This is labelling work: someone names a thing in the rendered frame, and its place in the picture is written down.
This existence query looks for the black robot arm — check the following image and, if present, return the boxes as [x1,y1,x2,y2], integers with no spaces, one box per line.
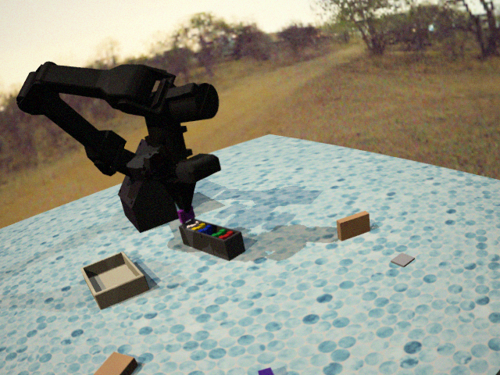
[16,61,220,183]

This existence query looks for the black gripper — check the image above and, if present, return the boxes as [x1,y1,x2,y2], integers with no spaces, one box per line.
[145,123,221,213]

